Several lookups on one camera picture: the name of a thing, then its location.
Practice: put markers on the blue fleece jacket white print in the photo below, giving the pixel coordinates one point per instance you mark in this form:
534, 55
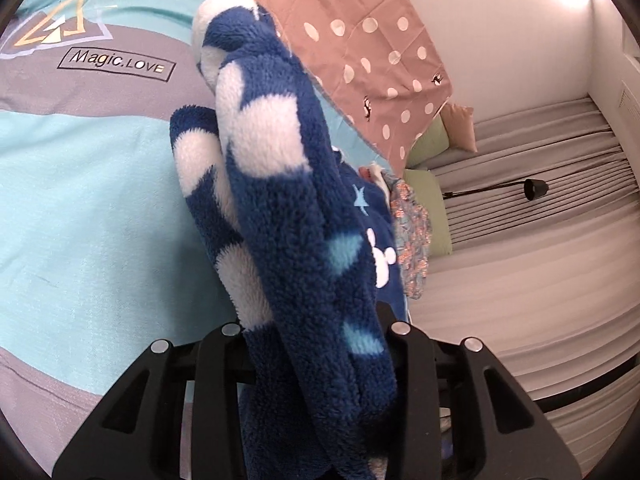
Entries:
290, 210

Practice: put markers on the black floor lamp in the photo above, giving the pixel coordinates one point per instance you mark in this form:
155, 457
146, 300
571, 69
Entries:
536, 189

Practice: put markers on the teal and grey bed sheet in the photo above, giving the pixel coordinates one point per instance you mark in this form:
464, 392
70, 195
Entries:
90, 200

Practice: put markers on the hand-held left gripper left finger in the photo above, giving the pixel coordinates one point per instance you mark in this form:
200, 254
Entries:
220, 360

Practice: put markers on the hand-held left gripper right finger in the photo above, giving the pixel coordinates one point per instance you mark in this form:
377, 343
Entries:
415, 360

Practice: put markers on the grey curtain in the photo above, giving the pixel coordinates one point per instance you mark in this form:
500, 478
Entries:
525, 285

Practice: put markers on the white air vent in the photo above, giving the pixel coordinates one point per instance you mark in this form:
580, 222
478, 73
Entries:
631, 95

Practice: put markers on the tan pillow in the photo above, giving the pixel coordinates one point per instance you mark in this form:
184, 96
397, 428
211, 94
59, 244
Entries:
462, 125

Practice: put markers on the floral patterned cloth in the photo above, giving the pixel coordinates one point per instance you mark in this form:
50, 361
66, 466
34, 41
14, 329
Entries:
412, 230

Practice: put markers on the pink polka-dot cloth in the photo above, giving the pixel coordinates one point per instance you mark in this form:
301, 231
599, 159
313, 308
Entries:
360, 60

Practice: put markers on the green pillow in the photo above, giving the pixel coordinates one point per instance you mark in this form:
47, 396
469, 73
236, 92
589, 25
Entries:
437, 210
430, 145

